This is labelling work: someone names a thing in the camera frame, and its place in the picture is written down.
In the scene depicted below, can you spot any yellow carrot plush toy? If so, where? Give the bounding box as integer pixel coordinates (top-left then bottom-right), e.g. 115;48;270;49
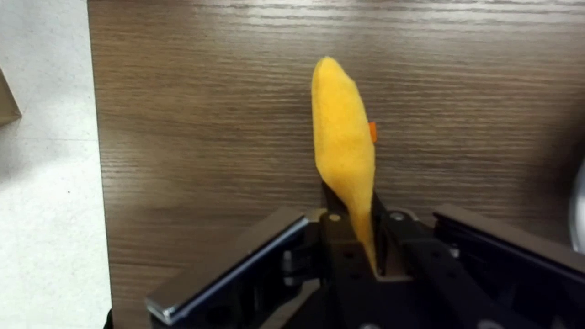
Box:
311;57;376;271

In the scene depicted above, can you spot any cardboard box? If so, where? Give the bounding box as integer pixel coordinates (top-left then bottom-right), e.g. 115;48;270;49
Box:
0;70;22;126

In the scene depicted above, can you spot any small steel pan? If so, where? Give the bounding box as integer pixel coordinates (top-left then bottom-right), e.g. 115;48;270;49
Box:
568;157;585;254

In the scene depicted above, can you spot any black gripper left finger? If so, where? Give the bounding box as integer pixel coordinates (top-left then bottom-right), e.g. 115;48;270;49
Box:
320;185;371;282

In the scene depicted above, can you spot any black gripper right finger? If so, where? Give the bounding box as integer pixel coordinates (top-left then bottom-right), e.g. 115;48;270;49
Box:
371;196;428;282

